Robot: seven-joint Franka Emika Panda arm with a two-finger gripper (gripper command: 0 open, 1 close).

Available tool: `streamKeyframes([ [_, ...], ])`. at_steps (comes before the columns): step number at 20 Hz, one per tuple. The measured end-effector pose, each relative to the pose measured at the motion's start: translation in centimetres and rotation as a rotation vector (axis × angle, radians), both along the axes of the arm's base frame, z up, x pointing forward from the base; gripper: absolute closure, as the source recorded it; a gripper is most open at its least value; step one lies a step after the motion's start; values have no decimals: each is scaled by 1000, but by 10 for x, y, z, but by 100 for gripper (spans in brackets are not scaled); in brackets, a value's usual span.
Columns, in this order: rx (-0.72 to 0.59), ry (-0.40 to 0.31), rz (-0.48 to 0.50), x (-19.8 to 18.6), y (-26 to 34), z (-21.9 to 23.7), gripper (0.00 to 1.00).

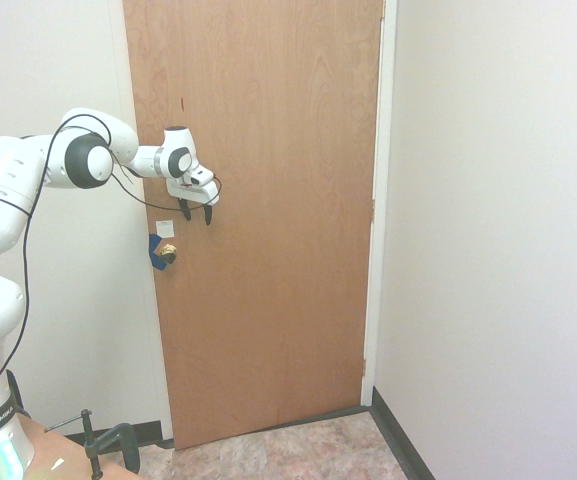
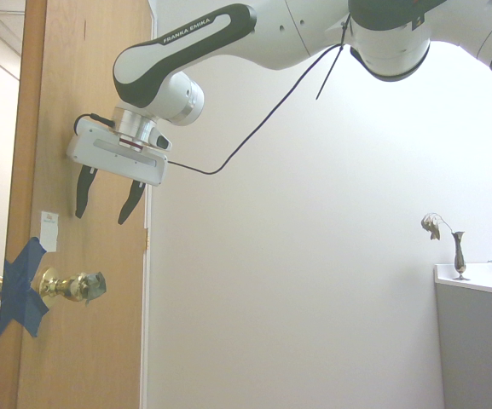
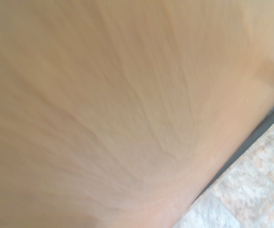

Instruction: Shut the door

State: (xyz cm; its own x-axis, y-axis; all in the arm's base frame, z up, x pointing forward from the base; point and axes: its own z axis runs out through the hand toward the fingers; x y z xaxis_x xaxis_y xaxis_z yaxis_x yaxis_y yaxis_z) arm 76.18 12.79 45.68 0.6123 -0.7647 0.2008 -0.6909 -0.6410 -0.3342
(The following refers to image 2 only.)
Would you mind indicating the black zip tie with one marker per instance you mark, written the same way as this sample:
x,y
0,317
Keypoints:
x,y
328,74

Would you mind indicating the white door frame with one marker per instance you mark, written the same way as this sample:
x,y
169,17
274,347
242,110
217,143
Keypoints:
x,y
145,341

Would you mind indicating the white sink countertop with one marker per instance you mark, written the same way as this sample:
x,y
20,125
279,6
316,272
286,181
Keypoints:
x,y
476,283

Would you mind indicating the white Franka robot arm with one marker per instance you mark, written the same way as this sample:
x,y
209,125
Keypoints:
x,y
186,38

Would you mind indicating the blue tape cross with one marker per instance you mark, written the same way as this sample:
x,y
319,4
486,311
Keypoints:
x,y
17,294

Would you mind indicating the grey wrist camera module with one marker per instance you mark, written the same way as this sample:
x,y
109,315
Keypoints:
x,y
162,141

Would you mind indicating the wooden door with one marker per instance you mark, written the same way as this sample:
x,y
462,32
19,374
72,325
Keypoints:
x,y
79,64

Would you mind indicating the brass door hinge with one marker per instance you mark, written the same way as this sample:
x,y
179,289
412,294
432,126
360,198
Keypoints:
x,y
146,239

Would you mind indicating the dried wilted flower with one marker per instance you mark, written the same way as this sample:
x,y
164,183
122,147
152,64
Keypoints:
x,y
432,223

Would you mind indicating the brass door knob with tape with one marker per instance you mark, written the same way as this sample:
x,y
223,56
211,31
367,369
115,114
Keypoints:
x,y
64,287

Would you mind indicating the slim metal vase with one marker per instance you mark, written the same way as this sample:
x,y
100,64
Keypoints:
x,y
459,255

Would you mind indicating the grey vanity cabinet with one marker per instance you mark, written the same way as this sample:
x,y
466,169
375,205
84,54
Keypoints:
x,y
480,349

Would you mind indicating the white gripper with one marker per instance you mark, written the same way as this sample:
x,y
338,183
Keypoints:
x,y
117,159

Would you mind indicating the white paper sticker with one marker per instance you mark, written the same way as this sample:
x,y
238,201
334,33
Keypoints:
x,y
50,230

